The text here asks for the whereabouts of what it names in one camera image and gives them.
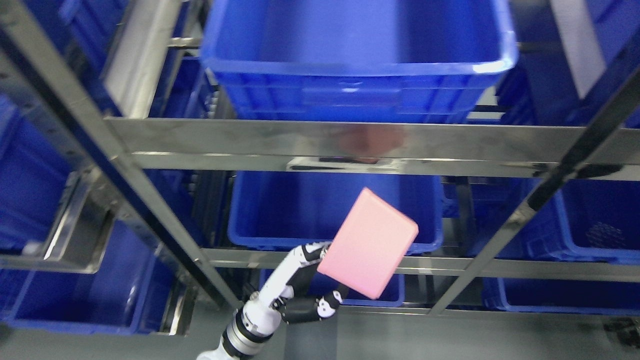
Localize blue shelf bin bottom right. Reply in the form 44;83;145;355
482;277;640;317

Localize blue shelf bin top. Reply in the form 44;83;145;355
199;0;519;125

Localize blue shelf bin middle centre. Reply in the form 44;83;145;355
227;171;445;255

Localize blue shelf bin lower left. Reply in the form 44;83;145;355
7;221;175;336

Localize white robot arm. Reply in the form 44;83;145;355
196;304;281;360

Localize blue shelf bin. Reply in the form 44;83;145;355
7;221;175;336
497;179;640;265
482;277;640;317
0;94;71;255
199;0;519;125
227;171;445;255

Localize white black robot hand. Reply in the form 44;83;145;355
240;241;350;338

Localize pink plastic storage box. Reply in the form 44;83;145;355
317;187;419;300

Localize steel shelf rack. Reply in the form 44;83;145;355
1;0;639;306

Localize blue shelf bin middle left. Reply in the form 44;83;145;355
0;94;71;255

